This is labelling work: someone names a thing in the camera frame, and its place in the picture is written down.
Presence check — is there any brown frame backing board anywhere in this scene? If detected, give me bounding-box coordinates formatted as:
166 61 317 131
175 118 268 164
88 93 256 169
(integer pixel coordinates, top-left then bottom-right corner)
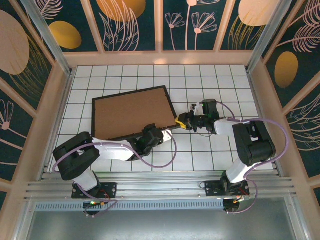
94 87 177 140

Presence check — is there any black picture frame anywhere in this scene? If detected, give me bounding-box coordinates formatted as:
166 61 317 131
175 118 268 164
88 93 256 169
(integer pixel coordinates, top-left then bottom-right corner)
91 85 181 142

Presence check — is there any small circuit board with LED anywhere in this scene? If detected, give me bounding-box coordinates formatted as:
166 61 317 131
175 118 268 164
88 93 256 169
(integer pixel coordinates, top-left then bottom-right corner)
83 200 107 209

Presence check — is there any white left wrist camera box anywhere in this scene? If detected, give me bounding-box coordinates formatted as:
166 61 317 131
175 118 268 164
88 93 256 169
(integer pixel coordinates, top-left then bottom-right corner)
159 128 174 143

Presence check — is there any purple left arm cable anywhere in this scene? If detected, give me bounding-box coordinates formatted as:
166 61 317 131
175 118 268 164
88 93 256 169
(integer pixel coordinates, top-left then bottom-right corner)
53 129 178 219

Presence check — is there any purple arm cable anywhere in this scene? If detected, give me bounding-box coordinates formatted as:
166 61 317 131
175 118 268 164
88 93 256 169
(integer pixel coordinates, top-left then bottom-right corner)
216 101 289 215
53 129 178 219

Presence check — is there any aluminium mounting rail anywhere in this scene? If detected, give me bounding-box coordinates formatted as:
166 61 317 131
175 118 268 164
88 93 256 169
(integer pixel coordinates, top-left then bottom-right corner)
23 171 298 201

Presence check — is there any aluminium table side rail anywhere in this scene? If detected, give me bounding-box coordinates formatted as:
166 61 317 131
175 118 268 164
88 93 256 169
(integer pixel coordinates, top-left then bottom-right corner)
38 69 76 181
246 71 285 177

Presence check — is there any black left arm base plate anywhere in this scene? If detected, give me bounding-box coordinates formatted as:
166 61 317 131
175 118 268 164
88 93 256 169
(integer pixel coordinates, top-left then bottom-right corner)
71 181 118 200

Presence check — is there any grey slotted cable duct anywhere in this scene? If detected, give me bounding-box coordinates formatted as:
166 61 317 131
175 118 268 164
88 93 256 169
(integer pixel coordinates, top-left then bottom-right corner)
33 201 226 212

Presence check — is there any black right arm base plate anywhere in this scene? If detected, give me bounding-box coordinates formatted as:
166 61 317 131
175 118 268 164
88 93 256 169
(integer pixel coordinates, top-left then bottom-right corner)
204 180 250 198

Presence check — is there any small circuit board with wires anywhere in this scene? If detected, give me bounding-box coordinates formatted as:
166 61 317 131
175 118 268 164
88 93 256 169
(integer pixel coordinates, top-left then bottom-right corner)
231 195 251 204

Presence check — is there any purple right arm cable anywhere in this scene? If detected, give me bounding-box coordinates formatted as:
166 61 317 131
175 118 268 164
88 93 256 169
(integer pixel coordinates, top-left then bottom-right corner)
216 101 289 215

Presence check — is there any aluminium corner post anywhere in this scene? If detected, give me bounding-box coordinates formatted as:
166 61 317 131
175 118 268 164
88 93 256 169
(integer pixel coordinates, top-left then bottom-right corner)
245 0 295 74
19 0 74 76

